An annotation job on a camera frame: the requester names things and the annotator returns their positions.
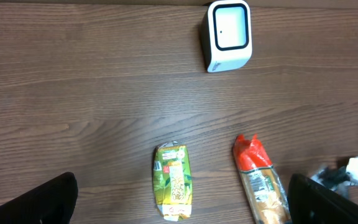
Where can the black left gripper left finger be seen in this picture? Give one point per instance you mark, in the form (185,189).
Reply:
(51,202)

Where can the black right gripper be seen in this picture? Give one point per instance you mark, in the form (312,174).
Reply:
(337,180)

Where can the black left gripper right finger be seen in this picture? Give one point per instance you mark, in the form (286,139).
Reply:
(310,202)

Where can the orange spaghetti packet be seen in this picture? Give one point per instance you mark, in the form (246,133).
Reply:
(265,192)

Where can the green juice carton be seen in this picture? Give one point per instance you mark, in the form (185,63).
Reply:
(172,181)

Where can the white barcode scanner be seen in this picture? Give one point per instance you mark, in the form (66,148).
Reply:
(226,36)

